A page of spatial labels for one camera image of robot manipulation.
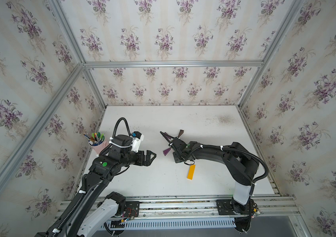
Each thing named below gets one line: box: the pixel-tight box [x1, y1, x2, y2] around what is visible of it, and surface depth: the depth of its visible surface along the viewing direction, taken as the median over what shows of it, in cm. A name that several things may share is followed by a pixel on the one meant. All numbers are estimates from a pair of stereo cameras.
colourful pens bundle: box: [83, 131, 105, 147], surface depth 88 cm
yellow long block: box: [186, 164, 197, 181], surface depth 88 cm
